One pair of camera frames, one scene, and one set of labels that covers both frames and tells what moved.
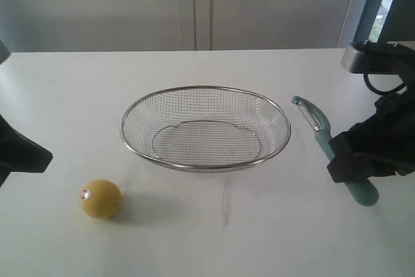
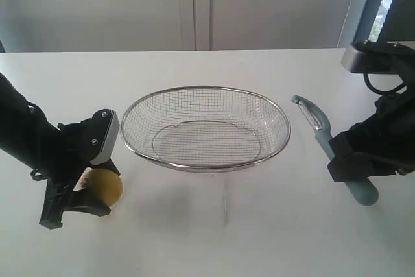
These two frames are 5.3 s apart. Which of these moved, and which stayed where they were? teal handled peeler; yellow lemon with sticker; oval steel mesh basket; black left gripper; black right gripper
Moved: yellow lemon with sticker; black left gripper
Stayed: teal handled peeler; black right gripper; oval steel mesh basket
